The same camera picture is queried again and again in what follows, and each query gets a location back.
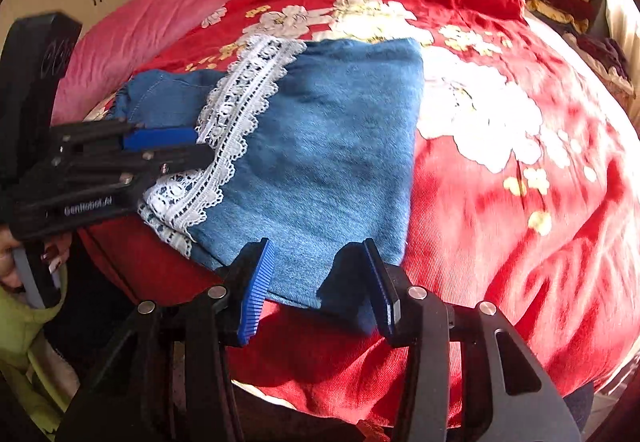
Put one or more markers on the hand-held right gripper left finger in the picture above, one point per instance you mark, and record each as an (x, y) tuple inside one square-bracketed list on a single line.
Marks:
[(255, 294)]

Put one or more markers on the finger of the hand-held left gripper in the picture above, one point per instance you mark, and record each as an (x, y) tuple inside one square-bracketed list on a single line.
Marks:
[(160, 138), (165, 159)]

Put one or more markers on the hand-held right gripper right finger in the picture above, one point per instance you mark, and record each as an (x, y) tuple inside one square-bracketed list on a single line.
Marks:
[(381, 289)]

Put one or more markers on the blue denim pants lace trim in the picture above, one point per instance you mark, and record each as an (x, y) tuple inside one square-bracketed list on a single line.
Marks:
[(340, 146)]

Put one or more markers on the person's left hand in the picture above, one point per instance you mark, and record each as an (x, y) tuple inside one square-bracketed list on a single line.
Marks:
[(56, 254)]

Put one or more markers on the red floral blanket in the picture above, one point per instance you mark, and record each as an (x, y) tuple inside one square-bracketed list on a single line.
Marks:
[(500, 247)]

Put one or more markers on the pink quilt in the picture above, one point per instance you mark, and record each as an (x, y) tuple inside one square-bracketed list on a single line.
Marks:
[(175, 6)]

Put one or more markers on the yellow-green garment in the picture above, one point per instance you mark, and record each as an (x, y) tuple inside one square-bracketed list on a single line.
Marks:
[(30, 352)]

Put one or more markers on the frilled laundry basket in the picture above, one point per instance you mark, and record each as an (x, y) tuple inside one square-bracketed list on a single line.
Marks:
[(605, 76)]

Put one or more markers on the dark purple clothes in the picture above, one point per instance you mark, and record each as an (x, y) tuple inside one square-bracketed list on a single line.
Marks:
[(602, 51)]

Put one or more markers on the cream curtain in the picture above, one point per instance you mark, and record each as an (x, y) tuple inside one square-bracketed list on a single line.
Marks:
[(622, 21)]

